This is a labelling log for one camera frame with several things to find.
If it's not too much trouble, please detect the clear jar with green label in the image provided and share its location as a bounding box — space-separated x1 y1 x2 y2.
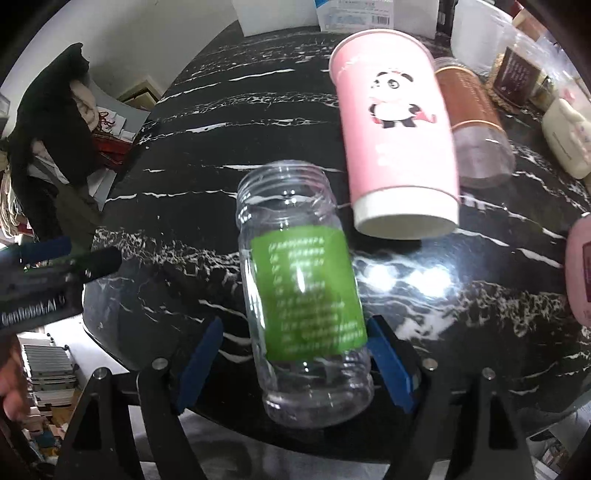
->
235 160 374 429

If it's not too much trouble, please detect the pink panda paper cup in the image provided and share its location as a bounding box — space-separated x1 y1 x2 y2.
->
329 29 460 240

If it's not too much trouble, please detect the person's left hand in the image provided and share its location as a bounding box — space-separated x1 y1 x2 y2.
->
0 335 30 421

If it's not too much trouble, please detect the pile of dark clothes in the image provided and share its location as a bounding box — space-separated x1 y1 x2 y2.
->
5 43 99 241

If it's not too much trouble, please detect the red plaid scarf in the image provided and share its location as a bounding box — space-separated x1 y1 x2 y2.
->
91 132 132 172

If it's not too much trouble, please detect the pink bottle with red cap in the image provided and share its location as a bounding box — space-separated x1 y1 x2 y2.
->
564 214 591 327

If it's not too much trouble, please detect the clear jar with brown label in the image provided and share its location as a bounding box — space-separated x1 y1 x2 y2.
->
434 57 515 189

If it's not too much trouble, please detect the grain jar with dark label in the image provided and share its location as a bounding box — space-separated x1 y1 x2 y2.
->
485 29 549 111

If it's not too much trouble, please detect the white foam board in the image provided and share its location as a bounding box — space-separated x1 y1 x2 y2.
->
232 0 440 38

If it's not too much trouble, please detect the white paper towel roll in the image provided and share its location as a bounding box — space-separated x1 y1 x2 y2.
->
451 0 512 75

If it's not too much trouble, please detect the blue and white medicine box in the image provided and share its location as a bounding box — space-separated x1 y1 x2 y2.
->
315 0 394 33

